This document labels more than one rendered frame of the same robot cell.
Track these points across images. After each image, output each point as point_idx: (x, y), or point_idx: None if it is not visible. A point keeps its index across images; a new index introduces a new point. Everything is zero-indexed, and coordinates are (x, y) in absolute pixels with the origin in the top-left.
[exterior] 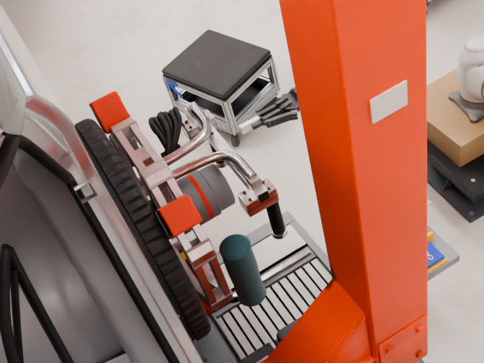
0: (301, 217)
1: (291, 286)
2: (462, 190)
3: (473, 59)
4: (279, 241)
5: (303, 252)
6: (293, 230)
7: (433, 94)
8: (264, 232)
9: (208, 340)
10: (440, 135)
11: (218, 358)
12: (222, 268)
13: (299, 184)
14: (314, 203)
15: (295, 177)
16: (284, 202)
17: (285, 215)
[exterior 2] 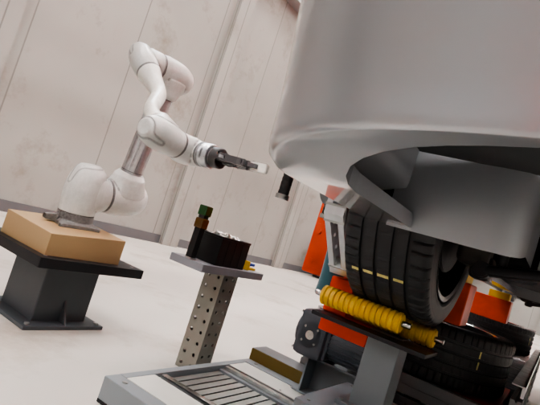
0: (88, 394)
1: (208, 395)
2: (134, 276)
3: (104, 175)
4: (155, 387)
5: (168, 377)
6: (137, 378)
7: (52, 227)
8: (144, 393)
9: (336, 392)
10: (102, 244)
11: (345, 390)
12: None
13: (22, 386)
14: (64, 382)
15: (6, 386)
16: (56, 401)
17: (114, 378)
